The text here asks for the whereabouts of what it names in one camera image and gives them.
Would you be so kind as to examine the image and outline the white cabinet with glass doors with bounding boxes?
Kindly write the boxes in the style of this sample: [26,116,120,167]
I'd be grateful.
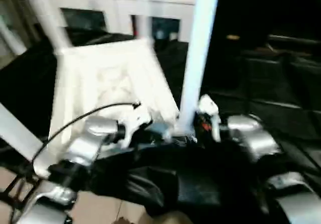
[40,0,197,43]

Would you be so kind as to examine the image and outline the black work mat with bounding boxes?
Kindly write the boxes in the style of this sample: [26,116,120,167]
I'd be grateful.
[0,28,321,223]

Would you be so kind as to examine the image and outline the black stand frame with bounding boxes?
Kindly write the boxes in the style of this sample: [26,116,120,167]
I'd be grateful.
[0,169,41,219]

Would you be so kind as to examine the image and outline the dark low shelf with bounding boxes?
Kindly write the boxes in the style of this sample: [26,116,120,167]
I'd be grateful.
[268,34,321,50]

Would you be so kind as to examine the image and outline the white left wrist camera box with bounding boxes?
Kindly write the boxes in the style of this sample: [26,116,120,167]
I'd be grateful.
[119,105,153,149]

